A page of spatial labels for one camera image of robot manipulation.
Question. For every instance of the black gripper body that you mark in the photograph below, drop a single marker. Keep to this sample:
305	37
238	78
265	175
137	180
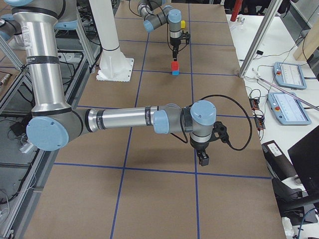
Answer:
199	145
175	42

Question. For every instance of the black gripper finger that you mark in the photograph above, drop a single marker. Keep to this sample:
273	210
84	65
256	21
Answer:
174	53
202	157

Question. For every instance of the red block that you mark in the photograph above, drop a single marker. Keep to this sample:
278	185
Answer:
174	66

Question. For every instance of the blue block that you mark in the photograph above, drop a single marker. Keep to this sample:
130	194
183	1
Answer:
175	73

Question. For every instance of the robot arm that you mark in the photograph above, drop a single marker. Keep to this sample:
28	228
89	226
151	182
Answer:
155	15
57	120

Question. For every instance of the yellow block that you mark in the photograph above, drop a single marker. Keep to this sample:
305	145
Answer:
183	24

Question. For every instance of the orange circuit board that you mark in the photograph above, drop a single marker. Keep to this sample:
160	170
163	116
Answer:
254	102

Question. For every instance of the red cylinder bottle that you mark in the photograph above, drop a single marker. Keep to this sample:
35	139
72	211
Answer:
236	9

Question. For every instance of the lower teach pendant tablet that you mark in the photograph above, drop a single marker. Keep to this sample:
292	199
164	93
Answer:
287	110

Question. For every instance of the teach pendant tablet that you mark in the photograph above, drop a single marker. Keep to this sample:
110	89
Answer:
287	110
289	75

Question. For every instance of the black monitor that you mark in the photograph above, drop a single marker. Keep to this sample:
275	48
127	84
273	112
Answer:
305	159

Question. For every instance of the upper teach pendant tablet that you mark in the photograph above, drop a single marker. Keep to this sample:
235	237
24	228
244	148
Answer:
289	75

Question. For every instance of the white power strip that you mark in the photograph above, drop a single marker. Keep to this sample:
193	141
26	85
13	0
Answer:
26	147

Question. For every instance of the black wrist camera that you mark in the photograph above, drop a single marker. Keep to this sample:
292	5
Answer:
219	131
186	37

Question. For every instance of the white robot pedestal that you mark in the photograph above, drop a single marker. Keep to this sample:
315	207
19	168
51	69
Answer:
114	66

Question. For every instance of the aluminium frame post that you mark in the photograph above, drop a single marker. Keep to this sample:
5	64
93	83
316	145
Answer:
267	20

